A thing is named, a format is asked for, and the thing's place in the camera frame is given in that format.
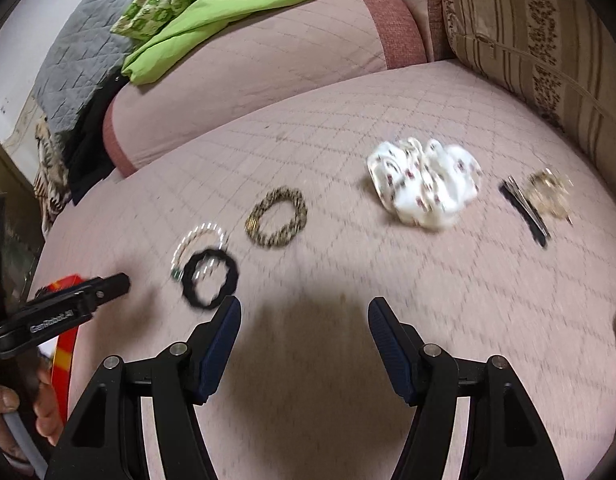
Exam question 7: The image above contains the person's left hand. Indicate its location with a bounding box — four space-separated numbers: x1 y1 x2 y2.
0 366 64 466

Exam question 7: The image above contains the red box white interior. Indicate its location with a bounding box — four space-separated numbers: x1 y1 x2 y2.
35 274 84 424

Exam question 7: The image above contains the leopard print cloth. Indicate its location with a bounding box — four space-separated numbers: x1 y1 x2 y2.
34 116 70 237

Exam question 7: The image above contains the black garment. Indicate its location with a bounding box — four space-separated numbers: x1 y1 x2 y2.
63 70 128 206

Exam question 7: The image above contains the white dotted scrunchie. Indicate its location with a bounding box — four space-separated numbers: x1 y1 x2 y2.
366 138 483 231

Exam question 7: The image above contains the black flat hair clip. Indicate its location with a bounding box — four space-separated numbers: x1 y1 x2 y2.
499 177 551 249

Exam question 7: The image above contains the clear beige hair claw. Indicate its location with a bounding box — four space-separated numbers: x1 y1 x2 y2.
525 167 573 224

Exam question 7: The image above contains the grey quilted blanket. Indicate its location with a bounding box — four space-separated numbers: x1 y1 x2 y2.
32 0 133 136

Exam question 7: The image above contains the pink rolled bolster cushion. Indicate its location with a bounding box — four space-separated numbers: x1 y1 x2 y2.
103 0 427 177

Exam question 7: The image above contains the plain black hair tie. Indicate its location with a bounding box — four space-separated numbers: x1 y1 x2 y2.
181 247 240 311

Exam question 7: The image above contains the pearl bracelet green bead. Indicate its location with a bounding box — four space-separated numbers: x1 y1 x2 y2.
170 221 229 283

